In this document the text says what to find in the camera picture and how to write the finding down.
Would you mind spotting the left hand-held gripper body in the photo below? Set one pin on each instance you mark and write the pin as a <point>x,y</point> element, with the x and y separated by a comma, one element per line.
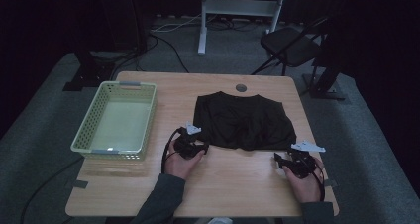
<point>185,144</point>

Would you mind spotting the black stand with slanted post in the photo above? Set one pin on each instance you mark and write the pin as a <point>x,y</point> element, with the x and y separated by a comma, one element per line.
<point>325,82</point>

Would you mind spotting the grey tape strip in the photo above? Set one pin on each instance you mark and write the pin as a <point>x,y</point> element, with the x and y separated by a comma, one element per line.
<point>80,184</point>
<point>330,183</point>

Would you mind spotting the black folding chair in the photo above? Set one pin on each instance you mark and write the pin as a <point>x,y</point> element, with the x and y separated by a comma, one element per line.
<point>290,45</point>

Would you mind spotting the black stand with flat base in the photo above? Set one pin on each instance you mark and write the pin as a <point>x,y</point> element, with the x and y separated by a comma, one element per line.
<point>89,73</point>

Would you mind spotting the grey round table grommet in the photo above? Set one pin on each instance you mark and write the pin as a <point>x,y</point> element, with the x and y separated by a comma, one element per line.
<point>241,88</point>

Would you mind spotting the person's left hand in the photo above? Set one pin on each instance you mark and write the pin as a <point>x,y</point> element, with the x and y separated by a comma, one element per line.
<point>180,166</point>

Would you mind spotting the white metal stand frame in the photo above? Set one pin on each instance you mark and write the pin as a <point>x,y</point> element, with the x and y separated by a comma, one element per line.
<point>237,7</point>

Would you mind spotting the light green plastic basket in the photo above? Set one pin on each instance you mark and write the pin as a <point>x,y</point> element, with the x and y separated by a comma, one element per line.
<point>117,121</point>

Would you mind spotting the black garment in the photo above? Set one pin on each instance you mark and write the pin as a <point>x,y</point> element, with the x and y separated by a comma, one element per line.
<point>242,123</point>

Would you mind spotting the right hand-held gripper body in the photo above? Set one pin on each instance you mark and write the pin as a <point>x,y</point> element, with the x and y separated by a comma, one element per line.
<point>302,161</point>

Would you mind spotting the person's right hand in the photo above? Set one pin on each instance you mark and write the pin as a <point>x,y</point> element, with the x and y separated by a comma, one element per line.
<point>305,187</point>

